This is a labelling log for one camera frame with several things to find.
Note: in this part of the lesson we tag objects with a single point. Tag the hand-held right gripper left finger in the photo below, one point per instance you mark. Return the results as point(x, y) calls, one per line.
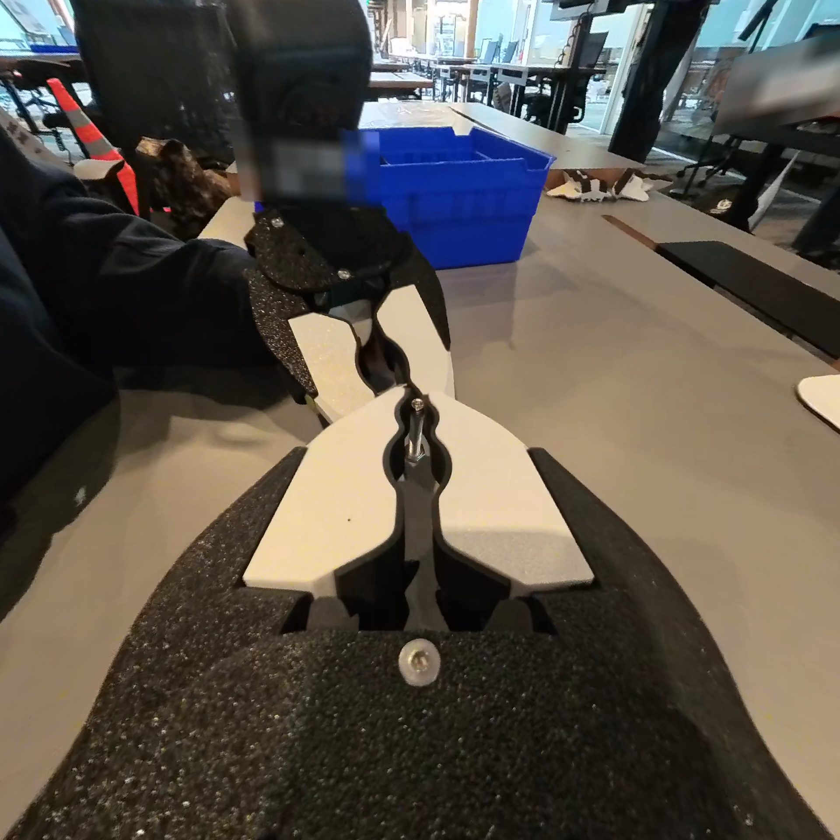
point(315, 512)

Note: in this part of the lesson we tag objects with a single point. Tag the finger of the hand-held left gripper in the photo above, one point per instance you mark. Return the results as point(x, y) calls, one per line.
point(328, 367)
point(423, 334)

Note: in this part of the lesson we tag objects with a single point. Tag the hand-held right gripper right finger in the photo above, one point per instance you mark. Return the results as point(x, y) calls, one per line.
point(512, 512)

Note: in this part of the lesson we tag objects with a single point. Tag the silver hex bolt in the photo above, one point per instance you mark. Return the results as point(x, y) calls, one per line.
point(417, 433)

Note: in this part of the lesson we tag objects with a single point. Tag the blue plastic bin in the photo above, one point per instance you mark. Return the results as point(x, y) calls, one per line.
point(459, 197)

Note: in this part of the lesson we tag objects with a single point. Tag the person's left forearm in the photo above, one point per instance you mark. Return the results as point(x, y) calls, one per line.
point(131, 282)

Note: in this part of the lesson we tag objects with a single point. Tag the brown camouflage bag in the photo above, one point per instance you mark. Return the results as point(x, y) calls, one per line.
point(184, 184)

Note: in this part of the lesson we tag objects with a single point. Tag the black and white paper pieces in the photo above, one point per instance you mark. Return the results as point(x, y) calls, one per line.
point(590, 185)

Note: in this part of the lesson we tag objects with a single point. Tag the black mesh office chair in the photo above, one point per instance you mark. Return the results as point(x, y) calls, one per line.
point(151, 79)

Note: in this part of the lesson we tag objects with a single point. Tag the row of dark desks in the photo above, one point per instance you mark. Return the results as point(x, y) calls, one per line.
point(512, 72)

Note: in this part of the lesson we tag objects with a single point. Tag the orange traffic cone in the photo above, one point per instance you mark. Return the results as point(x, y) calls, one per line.
point(85, 131)

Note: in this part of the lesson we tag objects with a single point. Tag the black bag white logo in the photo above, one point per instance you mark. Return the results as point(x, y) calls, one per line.
point(728, 216)

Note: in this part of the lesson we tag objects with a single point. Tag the black flat mat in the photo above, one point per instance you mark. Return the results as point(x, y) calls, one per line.
point(754, 289)

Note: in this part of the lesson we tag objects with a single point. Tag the black standing desk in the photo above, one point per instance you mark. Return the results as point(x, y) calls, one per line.
point(649, 79)

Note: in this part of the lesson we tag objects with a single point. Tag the wooden desk black legs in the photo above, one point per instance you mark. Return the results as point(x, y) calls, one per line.
point(764, 184)

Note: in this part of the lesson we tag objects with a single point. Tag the white sheet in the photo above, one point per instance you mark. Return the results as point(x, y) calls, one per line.
point(771, 197)

